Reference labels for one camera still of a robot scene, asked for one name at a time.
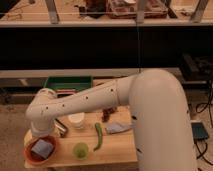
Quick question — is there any orange bowl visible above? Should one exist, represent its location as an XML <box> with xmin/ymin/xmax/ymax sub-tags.
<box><xmin>23</xmin><ymin>136</ymin><xmax>59</xmax><ymax>166</ymax></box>

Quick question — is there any blue sponge in bowl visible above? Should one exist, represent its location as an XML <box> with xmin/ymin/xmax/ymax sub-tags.
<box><xmin>31</xmin><ymin>139</ymin><xmax>54</xmax><ymax>159</ymax></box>

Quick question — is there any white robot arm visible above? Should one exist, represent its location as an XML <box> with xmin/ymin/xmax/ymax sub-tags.
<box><xmin>26</xmin><ymin>69</ymin><xmax>197</xmax><ymax>171</ymax></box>

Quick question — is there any white cup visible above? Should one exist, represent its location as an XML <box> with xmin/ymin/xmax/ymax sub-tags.
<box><xmin>68</xmin><ymin>113</ymin><xmax>85</xmax><ymax>129</ymax></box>

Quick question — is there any metal grater tool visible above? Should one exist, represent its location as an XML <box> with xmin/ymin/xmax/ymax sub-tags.
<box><xmin>55</xmin><ymin>119</ymin><xmax>68</xmax><ymax>138</ymax></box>

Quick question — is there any wooden shelf with clutter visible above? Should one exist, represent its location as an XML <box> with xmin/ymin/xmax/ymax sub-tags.
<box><xmin>0</xmin><ymin>0</ymin><xmax>213</xmax><ymax>28</ymax></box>

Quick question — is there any green plastic tray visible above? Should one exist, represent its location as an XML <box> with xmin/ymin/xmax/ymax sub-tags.
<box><xmin>44</xmin><ymin>76</ymin><xmax>93</xmax><ymax>91</ymax></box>

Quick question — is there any green chili pepper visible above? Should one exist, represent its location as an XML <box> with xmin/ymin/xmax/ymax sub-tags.
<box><xmin>93</xmin><ymin>123</ymin><xmax>103</xmax><ymax>151</ymax></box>

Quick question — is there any green plastic cup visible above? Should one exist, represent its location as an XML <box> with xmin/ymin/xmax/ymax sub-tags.
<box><xmin>73</xmin><ymin>142</ymin><xmax>89</xmax><ymax>160</ymax></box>

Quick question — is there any blue box on floor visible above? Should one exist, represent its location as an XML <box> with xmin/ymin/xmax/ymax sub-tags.
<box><xmin>191</xmin><ymin>122</ymin><xmax>209</xmax><ymax>140</ymax></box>

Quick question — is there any blue-grey towel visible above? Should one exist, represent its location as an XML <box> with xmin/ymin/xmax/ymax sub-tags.
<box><xmin>105</xmin><ymin>122</ymin><xmax>132</xmax><ymax>134</ymax></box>

